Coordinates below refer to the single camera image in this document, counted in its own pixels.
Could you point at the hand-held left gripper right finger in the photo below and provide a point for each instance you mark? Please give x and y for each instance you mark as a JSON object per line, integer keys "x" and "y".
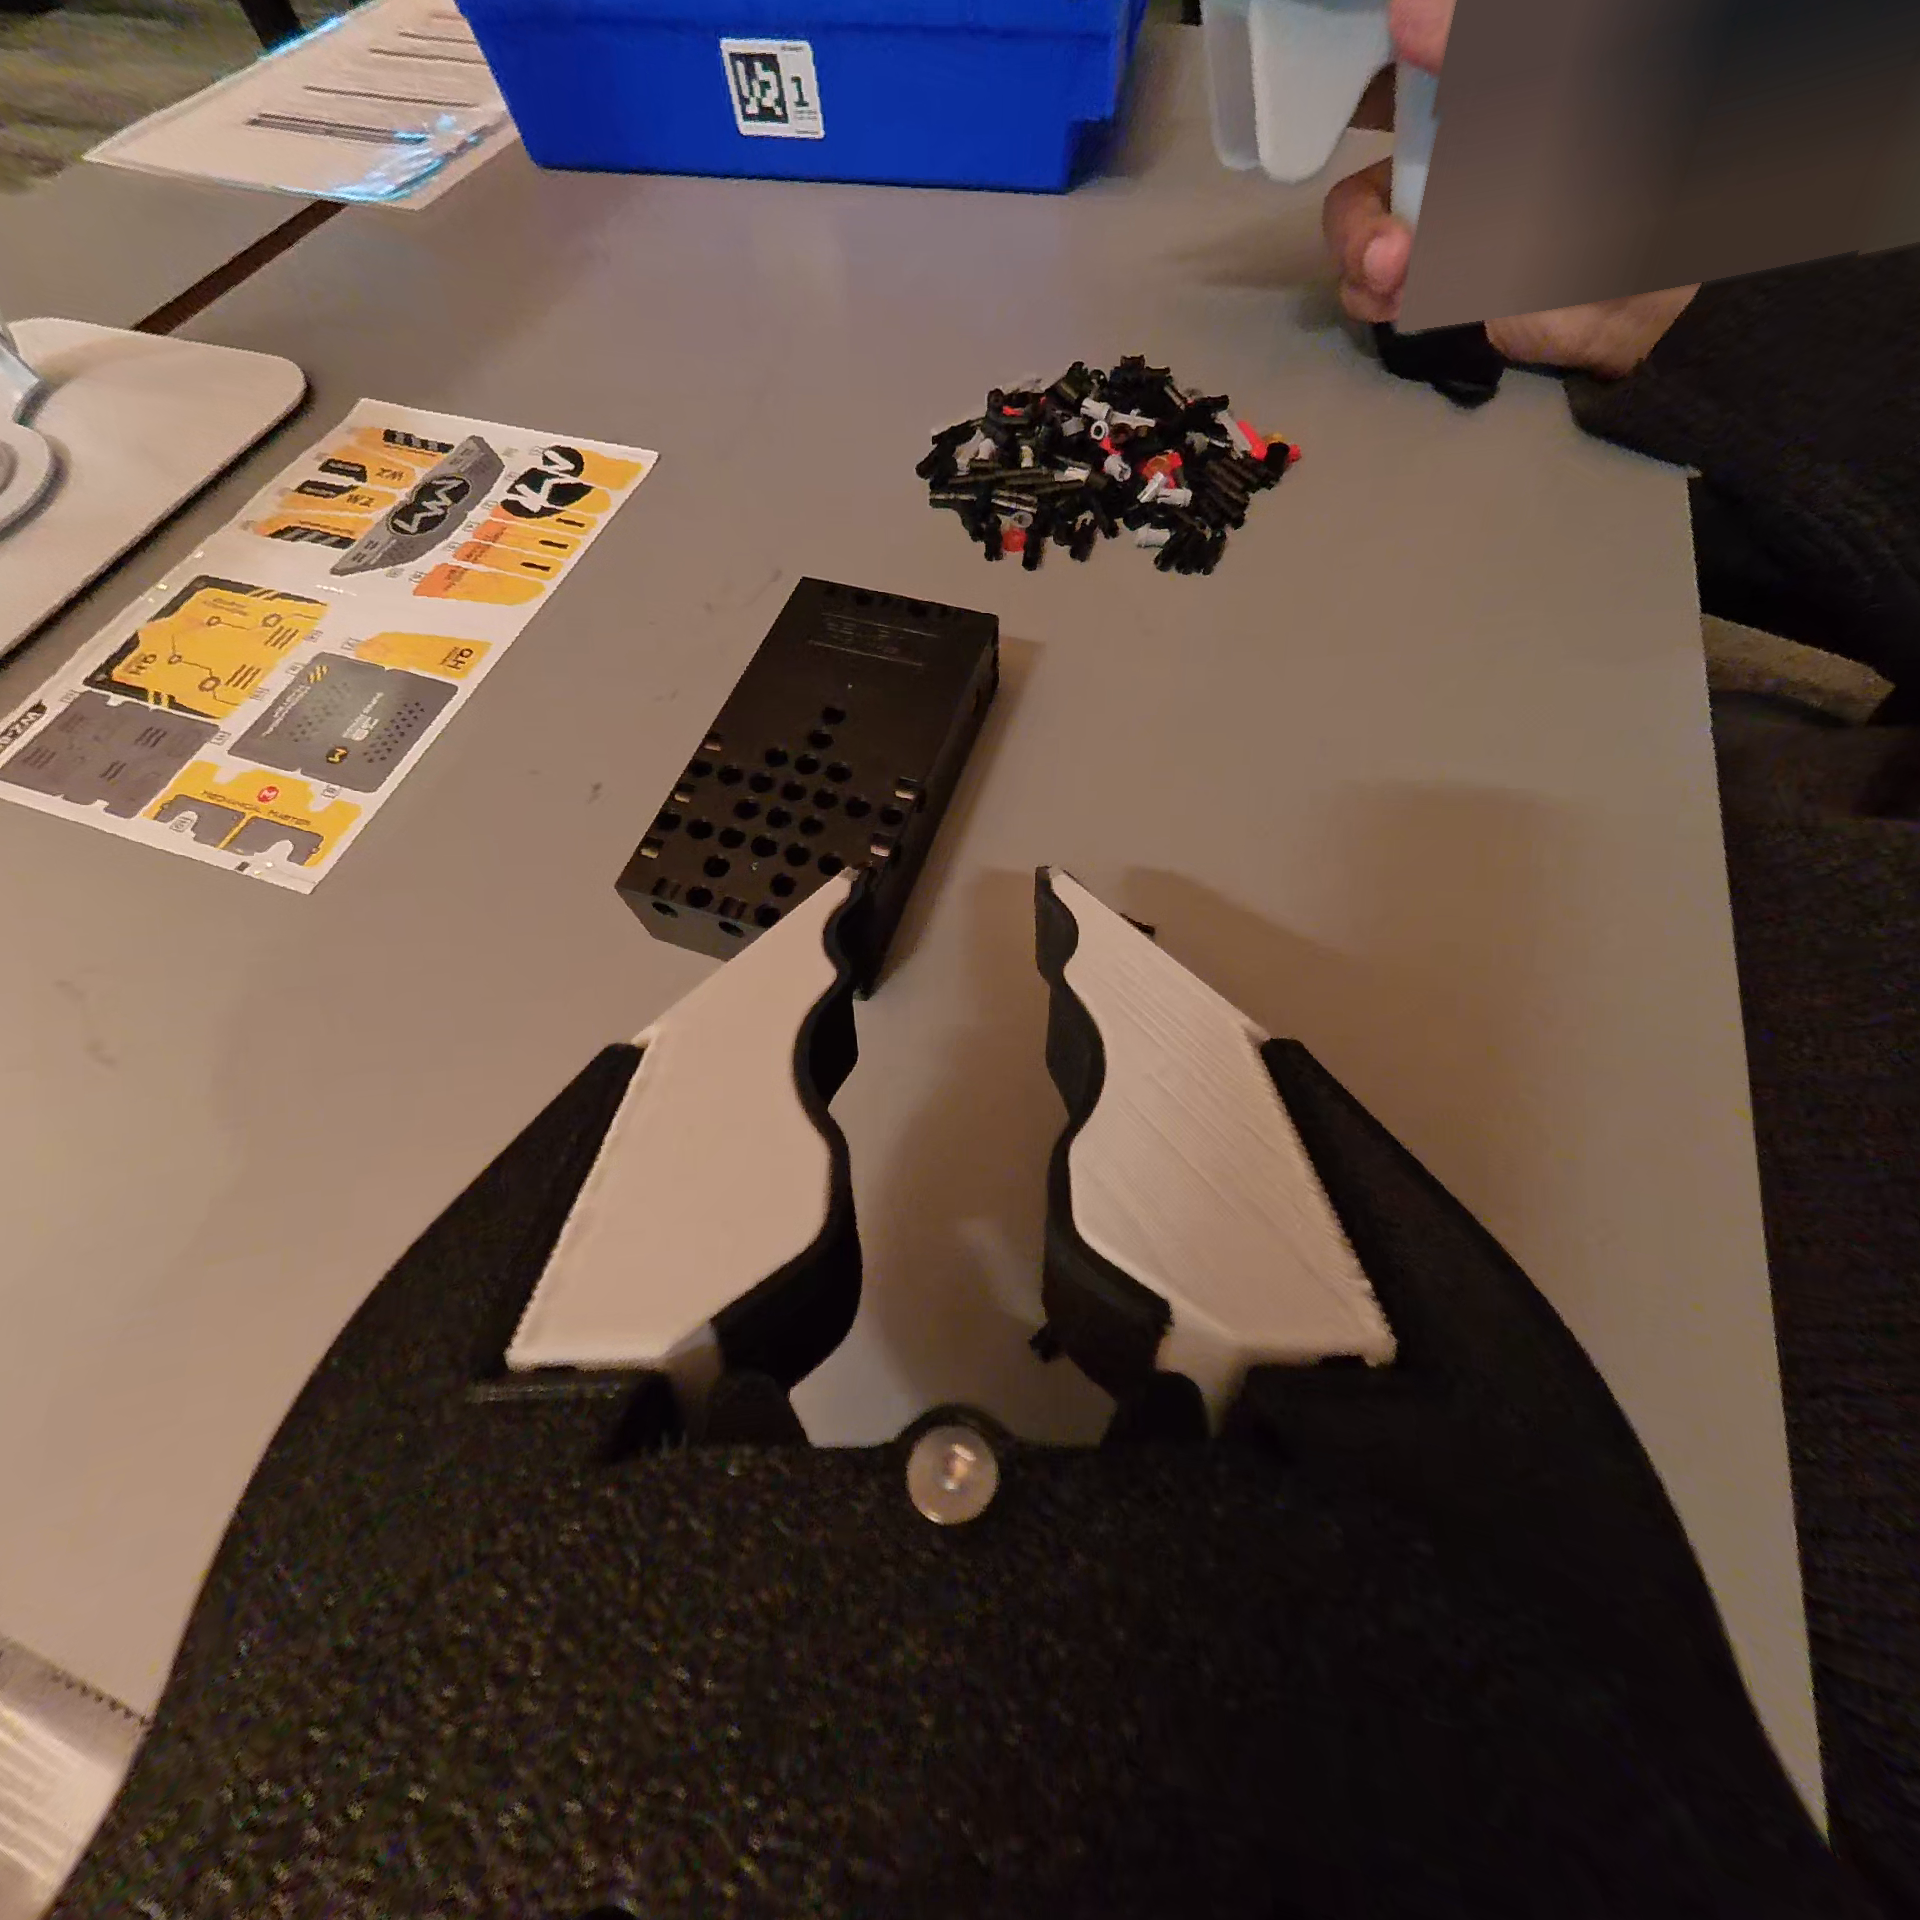
{"x": 1217, "y": 1185}

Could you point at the blue plastic bin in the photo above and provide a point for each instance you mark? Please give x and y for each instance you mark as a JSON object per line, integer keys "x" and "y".
{"x": 630, "y": 93}

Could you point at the person's right hand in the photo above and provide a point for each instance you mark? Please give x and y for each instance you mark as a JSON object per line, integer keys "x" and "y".
{"x": 1366, "y": 241}

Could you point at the pile of small plastic pins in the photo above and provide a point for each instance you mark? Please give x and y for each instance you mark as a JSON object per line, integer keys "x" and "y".
{"x": 1110, "y": 466}

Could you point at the person's right forearm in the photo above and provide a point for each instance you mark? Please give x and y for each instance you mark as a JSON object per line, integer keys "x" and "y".
{"x": 1800, "y": 418}

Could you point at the yellow grey sticker sheet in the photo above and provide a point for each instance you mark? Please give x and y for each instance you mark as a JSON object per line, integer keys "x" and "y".
{"x": 299, "y": 675}

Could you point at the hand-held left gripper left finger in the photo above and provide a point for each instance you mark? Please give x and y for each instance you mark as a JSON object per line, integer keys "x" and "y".
{"x": 705, "y": 1185}

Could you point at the clear plastic bag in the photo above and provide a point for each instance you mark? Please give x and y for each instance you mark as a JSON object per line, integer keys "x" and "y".
{"x": 59, "y": 1756}

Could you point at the black perforated plastic block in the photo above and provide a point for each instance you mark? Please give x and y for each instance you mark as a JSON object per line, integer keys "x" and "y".
{"x": 840, "y": 707}

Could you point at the paper in clear sleeve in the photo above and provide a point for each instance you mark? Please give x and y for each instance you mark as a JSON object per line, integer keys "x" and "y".
{"x": 299, "y": 104}

